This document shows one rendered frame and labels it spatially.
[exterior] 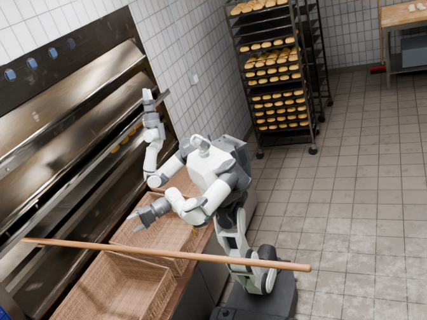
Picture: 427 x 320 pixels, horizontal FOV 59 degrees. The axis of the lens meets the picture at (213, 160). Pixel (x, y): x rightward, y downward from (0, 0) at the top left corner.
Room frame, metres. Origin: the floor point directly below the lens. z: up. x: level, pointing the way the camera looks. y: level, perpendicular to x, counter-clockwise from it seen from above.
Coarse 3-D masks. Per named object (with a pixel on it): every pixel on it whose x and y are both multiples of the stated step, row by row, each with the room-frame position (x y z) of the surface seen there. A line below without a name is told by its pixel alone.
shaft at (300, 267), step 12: (24, 240) 1.84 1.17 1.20; (36, 240) 1.79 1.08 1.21; (48, 240) 1.75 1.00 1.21; (60, 240) 1.72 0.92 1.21; (132, 252) 1.45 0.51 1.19; (144, 252) 1.41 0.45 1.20; (156, 252) 1.38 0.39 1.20; (168, 252) 1.35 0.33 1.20; (180, 252) 1.33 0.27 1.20; (240, 264) 1.16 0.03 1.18; (252, 264) 1.13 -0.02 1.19; (264, 264) 1.11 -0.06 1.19; (276, 264) 1.09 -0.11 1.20; (288, 264) 1.06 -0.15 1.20; (300, 264) 1.05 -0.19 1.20
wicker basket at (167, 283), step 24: (96, 264) 1.90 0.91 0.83; (120, 264) 1.95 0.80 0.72; (144, 264) 1.84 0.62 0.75; (72, 288) 1.72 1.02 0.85; (120, 288) 1.88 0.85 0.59; (144, 288) 1.81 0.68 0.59; (168, 288) 1.70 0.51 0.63; (72, 312) 1.62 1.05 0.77; (96, 312) 1.70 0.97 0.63; (120, 312) 1.68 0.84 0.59; (144, 312) 1.49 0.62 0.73
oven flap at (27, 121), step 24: (120, 48) 2.91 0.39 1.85; (72, 72) 2.46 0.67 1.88; (96, 72) 2.59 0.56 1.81; (120, 72) 2.72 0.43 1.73; (48, 96) 2.22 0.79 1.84; (72, 96) 2.33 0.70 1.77; (0, 120) 1.94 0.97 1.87; (24, 120) 2.02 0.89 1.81; (48, 120) 2.11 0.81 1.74; (0, 144) 1.84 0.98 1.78; (24, 144) 1.90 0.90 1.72
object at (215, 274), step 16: (208, 240) 2.09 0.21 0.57; (192, 272) 1.83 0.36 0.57; (208, 272) 1.98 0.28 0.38; (224, 272) 2.14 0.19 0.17; (112, 288) 1.91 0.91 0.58; (176, 288) 1.73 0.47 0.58; (192, 288) 1.79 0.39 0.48; (208, 288) 1.92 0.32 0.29; (160, 304) 1.65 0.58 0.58; (176, 304) 1.62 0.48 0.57; (192, 304) 1.73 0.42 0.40; (208, 304) 1.86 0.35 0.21
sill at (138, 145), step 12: (144, 144) 2.73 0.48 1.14; (132, 156) 2.57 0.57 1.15; (120, 168) 2.43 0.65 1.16; (108, 180) 2.30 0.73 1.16; (96, 192) 2.18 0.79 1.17; (84, 204) 2.07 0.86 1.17; (72, 216) 1.97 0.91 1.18; (60, 228) 1.88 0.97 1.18; (36, 252) 1.72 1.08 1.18; (24, 264) 1.65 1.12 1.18; (12, 276) 1.58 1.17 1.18; (12, 288) 1.53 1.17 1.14
